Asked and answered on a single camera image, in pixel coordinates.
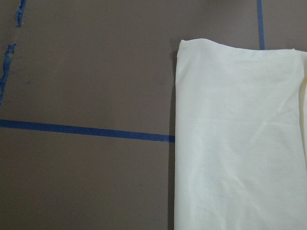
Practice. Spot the cream long-sleeve cat shirt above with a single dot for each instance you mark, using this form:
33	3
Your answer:
241	138

